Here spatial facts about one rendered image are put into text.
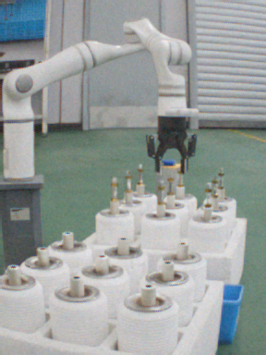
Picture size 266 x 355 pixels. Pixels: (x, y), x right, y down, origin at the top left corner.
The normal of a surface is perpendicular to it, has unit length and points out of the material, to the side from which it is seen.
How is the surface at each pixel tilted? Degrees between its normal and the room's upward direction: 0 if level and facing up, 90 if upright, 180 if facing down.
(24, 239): 90
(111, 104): 90
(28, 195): 94
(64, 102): 90
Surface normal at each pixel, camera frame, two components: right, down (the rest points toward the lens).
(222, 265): -0.29, 0.17
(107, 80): 0.15, 0.17
